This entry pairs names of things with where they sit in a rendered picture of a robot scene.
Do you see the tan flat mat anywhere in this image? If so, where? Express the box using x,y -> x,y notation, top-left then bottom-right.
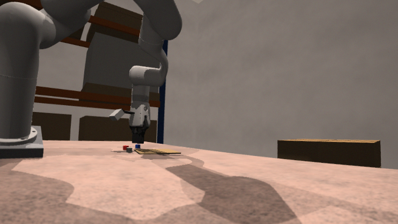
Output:
134,149 -> 181,154

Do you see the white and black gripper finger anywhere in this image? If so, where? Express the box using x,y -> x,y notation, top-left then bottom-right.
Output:
129,126 -> 138,143
137,115 -> 149,144

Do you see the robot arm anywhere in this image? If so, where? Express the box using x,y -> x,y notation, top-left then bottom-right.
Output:
0,0 -> 182,146

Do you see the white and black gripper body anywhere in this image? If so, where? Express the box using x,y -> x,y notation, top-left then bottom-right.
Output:
129,101 -> 150,126

